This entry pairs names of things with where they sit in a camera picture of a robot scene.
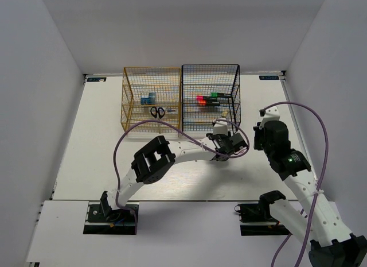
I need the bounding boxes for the pink highlighter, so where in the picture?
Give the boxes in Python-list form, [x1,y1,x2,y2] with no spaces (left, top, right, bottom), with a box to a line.
[196,96,217,102]

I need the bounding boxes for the green highlighter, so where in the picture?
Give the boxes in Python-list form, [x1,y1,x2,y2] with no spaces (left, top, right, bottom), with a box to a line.
[211,92,232,98]

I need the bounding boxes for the black handled scissors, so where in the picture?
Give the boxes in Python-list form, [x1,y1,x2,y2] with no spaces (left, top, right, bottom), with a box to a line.
[150,106,165,121]

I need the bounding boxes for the blue tape dispenser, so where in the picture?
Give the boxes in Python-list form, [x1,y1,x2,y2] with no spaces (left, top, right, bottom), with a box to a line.
[140,92,156,105]

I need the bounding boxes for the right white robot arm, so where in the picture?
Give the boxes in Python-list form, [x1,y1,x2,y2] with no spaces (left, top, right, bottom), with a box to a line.
[253,121,366,266]

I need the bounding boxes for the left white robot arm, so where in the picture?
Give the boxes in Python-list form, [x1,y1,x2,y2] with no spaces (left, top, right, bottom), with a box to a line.
[100,133,248,221]

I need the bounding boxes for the right table label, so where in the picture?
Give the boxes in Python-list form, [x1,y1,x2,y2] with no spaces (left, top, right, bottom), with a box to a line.
[259,75,279,80]

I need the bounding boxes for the table label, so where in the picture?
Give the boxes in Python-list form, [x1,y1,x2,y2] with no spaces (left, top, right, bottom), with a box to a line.
[87,77,107,82]
[259,75,279,80]

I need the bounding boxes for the left table label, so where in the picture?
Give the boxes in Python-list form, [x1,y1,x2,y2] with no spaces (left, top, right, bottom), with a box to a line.
[87,77,107,82]

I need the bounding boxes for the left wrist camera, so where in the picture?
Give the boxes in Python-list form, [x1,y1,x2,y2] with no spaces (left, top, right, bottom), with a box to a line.
[212,119,228,136]

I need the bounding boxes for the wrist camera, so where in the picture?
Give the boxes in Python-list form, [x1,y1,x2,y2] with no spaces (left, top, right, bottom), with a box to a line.
[259,106,280,125]
[212,119,228,136]

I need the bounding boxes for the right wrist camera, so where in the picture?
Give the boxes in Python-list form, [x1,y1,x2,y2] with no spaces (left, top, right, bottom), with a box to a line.
[259,106,280,125]

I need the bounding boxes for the black wire shelf rack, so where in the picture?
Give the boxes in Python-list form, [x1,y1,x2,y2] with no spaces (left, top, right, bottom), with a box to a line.
[181,64,241,134]

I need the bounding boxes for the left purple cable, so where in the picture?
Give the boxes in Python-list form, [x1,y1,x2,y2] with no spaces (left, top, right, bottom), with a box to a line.
[113,119,250,235]

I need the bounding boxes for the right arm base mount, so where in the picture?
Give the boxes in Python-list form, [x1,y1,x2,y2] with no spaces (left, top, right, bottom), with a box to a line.
[234,203,290,237]

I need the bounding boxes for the gold wire shelf rack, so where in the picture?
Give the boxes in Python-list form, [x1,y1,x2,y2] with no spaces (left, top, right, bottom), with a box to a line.
[120,67,181,134]

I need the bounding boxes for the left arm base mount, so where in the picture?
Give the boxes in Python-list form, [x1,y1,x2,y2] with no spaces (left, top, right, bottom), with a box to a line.
[83,203,137,235]

